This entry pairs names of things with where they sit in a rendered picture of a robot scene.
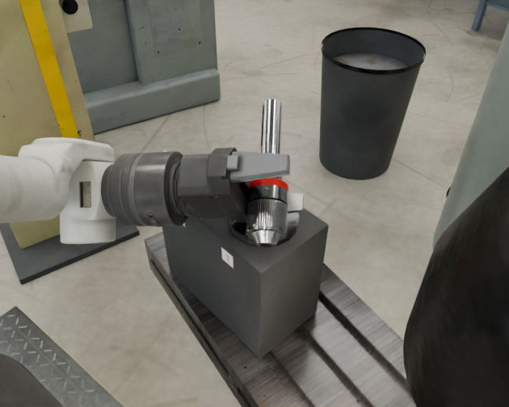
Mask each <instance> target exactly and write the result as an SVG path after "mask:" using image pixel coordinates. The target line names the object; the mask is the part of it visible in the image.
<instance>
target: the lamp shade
mask: <svg viewBox="0 0 509 407"><path fill-rule="evenodd" d="M403 358H404V366H405V371H406V378H407V382H408V384H409V387H410V392H411V395H412V397H413V399H414V403H415V404H416V406H417V407H509V166H508V167H507V168H506V169H505V170H504V171H503V172H502V173H501V174H500V175H499V176H498V177H497V178H496V179H495V180H494V181H493V182H492V183H491V184H490V185H489V186H488V187H487V188H486V189H485V190H484V191H483V192H482V193H481V194H480V195H479V196H478V197H477V198H476V199H475V200H474V201H473V202H472V203H471V204H470V205H469V206H468V207H467V208H466V209H465V210H464V211H463V212H462V213H461V214H460V215H459V216H458V217H457V218H456V219H455V220H454V221H453V222H452V223H451V224H450V225H449V226H448V228H447V229H446V230H445V231H444V232H443V233H442V235H441V236H440V239H439V240H438V241H437V243H436V244H435V248H434V250H433V252H432V255H431V258H430V261H429V263H428V266H427V269H426V272H425V275H424V277H423V281H422V283H421V286H420V289H419V292H418V295H417V297H416V299H415V302H414V306H413V308H412V310H411V313H410V317H409V320H408V322H407V324H406V331H405V334H404V343H403Z"/></svg>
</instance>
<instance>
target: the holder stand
mask: <svg viewBox="0 0 509 407"><path fill-rule="evenodd" d="M328 228H329V225H328V224H327V223H326V222H324V221H323V220H321V219H320V218H318V217H317V216H315V215H314V214H313V213H311V212H309V211H308V210H306V209H305V208H304V210H303V212H293V213H288V231H287V237H286V238H285V239H282V240H279V241H278V243H277V244H276V246H275V247H273V248H261V247H258V246H257V245H256V244H255V241H254V239H252V238H250V237H248V236H247V235H246V222H232V220H231V219H199V218H198V217H197V216H189V217H188V218H187V220H186V221H185V223H184V224H183V225H181V226H162V231H163V236H164V241H165V245H166V254H167V258H168V263H169V268H170V272H171V273H172V274H173V275H174V276H175V277H176V278H177V279H178V280H179V281H180V282H181V283H182V284H183V285H184V286H185V287H186V288H187V289H188V290H189V291H190V292H191V293H192V294H193V295H194V296H196V297H197V298H198V299H199V300H200V301H201V302H202V303H203V304H204V305H205V306H206V307H207V308H208V309H209V310H210V311H211V312H212V313H213V314H214V315H215V316H216V317H217V318H218V319H219V320H220V321H221V322H222V323H223V324H224V325H225V326H226V327H227V328H228V329H230V330H231V331H232V332H233V333H234V334H235V335H236V336H237V337H238V338H239V339H240V340H241V341H242V342H243V343H244V344H245V345H246V346H247V347H248V348H249V349H250V350H251V351H252V352H253V353H254V354H255V355H256V356H257V357H258V358H260V359H261V358H262V357H263V356H264V355H265V354H267V353H268V352H269V351H270V350H272V349H273V348H274V347H275V346H277V345H278V344H279V343H280V342H281V341H283V340H284V339H285V338H286V337H287V336H288V335H289V334H290V333H292V332H293V331H294V330H295V329H297V328H298V327H299V326H300V325H302V324H303V323H304V322H305V321H307V320H308V319H309V318H310V317H311V316H313V315H314V314H315V313H316V312H317V306H318V296H319V290H320V284H321V278H322V268H323V262H324V256H325V250H326V239H327V234H328Z"/></svg>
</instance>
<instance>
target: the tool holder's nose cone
mask: <svg viewBox="0 0 509 407"><path fill-rule="evenodd" d="M251 235H252V237H253V239H254V242H255V244H256V245H257V246H258V247H261V248H273V247H275V246H276V244H277V243H278V241H279V239H280V238H281V234H279V233H277V232H273V231H264V230H263V231H256V232H253V233H252V234H251Z"/></svg>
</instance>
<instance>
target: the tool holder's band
mask: <svg viewBox="0 0 509 407"><path fill-rule="evenodd" d="M258 185H276V186H279V187H283V188H284V189H286V190H287V191H288V184H287V183H286V182H285V181H283V180H281V179H278V178H265V179H259V180H253V181H252V182H250V184H249V190H250V189H251V188H252V187H255V186H258Z"/></svg>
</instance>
